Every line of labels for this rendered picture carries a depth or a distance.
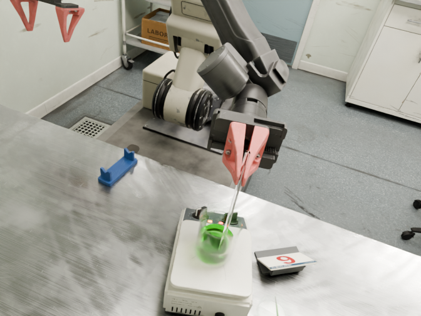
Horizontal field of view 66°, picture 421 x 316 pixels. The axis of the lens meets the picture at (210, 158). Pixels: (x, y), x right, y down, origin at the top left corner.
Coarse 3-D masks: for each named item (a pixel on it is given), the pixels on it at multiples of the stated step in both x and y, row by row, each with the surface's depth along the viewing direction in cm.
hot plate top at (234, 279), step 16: (192, 224) 54; (192, 240) 51; (240, 240) 53; (176, 256) 49; (192, 256) 49; (240, 256) 50; (176, 272) 47; (192, 272) 47; (208, 272) 47; (224, 272) 48; (240, 272) 48; (192, 288) 45; (208, 288) 45; (224, 288) 46; (240, 288) 46
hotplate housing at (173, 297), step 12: (180, 216) 60; (168, 276) 48; (168, 288) 46; (168, 300) 47; (180, 300) 47; (192, 300) 47; (204, 300) 46; (216, 300) 47; (228, 300) 47; (240, 300) 47; (180, 312) 50; (192, 312) 49; (204, 312) 49; (216, 312) 48; (228, 312) 48; (240, 312) 48
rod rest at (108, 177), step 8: (128, 152) 74; (120, 160) 74; (128, 160) 75; (136, 160) 75; (112, 168) 72; (120, 168) 72; (128, 168) 73; (104, 176) 69; (112, 176) 70; (120, 176) 71; (112, 184) 69
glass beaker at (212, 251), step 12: (216, 204) 47; (228, 204) 47; (204, 216) 48; (216, 216) 49; (240, 216) 46; (240, 228) 46; (204, 240) 45; (216, 240) 43; (228, 240) 44; (204, 252) 46; (216, 252) 45; (228, 252) 46; (204, 264) 48; (216, 264) 47
